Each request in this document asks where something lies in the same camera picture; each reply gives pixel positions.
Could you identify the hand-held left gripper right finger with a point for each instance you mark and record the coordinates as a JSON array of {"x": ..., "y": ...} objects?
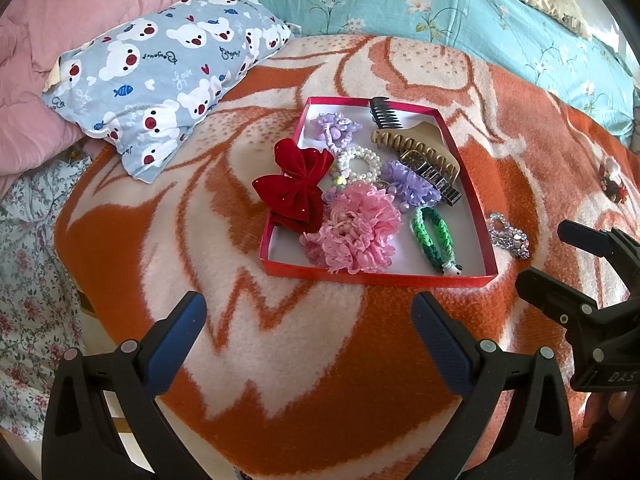
[{"x": 442, "y": 345}]

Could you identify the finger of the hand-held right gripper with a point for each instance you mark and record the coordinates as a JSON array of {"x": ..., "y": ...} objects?
[
  {"x": 550, "y": 287},
  {"x": 582, "y": 234}
]

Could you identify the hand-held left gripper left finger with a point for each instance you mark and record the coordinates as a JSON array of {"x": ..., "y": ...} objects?
[{"x": 175, "y": 342}]

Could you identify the red shallow box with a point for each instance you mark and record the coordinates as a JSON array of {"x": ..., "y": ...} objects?
[{"x": 450, "y": 242}]

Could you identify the dark metal wristwatch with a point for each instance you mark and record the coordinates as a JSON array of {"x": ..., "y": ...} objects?
[{"x": 416, "y": 160}]

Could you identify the beige hair claw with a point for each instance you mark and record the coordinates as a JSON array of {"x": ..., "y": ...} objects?
[{"x": 425, "y": 132}]

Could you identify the black comb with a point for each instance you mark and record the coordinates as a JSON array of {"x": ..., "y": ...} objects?
[{"x": 386, "y": 115}]

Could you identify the red ribbon hair clip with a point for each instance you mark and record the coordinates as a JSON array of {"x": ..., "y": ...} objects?
[{"x": 621, "y": 194}]

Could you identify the small red hair ornament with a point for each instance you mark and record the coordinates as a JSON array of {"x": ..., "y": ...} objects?
[{"x": 611, "y": 184}]

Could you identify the white fluffy hair clip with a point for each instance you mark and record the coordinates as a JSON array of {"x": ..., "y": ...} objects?
[{"x": 607, "y": 166}]

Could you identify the orange and white blanket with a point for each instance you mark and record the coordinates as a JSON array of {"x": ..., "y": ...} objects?
[{"x": 300, "y": 390}]

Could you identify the pink lace scrunchie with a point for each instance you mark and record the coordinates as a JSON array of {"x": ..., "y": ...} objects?
[{"x": 350, "y": 230}]

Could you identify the purple lace scrunchie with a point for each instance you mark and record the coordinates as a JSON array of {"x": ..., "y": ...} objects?
[{"x": 410, "y": 187}]

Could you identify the floral patterned cloth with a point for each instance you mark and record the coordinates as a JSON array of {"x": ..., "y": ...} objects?
[{"x": 30, "y": 260}]

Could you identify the red velvet hair bow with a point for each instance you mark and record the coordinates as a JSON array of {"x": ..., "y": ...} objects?
[{"x": 295, "y": 185}]

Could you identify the bear print pillow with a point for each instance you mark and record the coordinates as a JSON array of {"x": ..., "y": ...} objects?
[{"x": 165, "y": 60}]

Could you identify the blue floral bed sheet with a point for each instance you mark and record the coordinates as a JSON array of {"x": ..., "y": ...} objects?
[{"x": 400, "y": 0}]

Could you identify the pink quilt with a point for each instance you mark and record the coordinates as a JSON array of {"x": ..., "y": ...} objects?
[{"x": 40, "y": 35}]

